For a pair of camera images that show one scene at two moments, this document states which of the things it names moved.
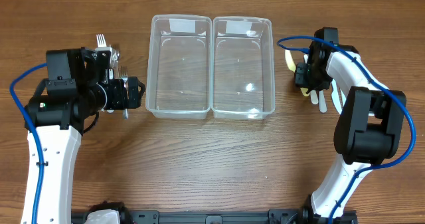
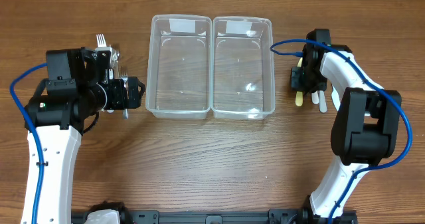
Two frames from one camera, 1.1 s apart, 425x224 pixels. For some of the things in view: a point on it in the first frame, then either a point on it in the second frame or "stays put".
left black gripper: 124,93 stays put
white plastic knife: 313,92 stays put
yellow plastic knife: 292,65 to 299,99
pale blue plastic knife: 322,103 stays put
